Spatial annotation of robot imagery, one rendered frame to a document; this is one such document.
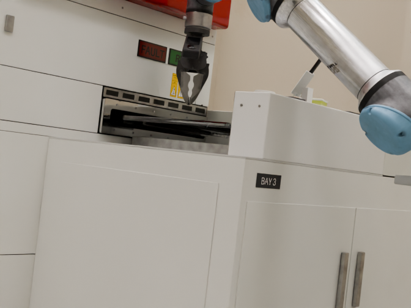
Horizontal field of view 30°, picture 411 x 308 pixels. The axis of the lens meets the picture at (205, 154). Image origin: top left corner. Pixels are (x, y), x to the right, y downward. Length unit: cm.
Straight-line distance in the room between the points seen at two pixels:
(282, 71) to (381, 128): 308
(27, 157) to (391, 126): 92
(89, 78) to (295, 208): 69
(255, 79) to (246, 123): 305
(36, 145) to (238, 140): 57
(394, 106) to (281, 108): 27
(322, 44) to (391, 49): 259
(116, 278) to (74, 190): 26
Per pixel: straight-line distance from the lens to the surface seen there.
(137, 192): 174
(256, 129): 162
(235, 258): 157
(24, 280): 200
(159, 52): 225
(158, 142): 208
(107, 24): 212
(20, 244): 197
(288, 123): 167
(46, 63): 198
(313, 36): 162
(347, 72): 157
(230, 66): 483
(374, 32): 426
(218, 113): 239
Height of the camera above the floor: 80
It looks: 1 degrees up
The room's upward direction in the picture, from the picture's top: 7 degrees clockwise
